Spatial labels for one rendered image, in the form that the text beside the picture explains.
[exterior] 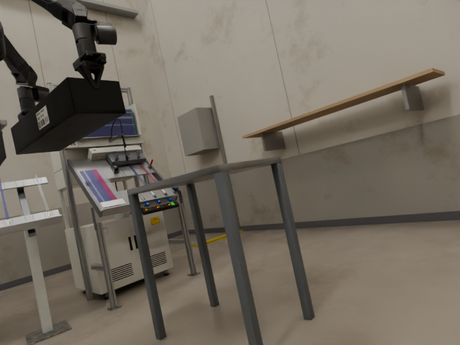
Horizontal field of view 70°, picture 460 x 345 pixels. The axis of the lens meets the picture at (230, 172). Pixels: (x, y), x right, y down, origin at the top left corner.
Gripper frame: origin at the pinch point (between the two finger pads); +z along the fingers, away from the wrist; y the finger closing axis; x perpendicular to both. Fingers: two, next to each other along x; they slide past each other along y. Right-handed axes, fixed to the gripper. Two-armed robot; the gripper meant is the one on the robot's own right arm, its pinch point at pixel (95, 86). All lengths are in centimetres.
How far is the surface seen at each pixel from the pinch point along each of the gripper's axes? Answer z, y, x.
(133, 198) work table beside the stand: 37, 59, -42
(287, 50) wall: -98, 86, -307
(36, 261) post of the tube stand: 62, 154, -20
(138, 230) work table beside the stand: 53, 59, -40
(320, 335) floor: 112, -17, -68
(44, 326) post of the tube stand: 104, 154, -16
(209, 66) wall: -136, 225, -322
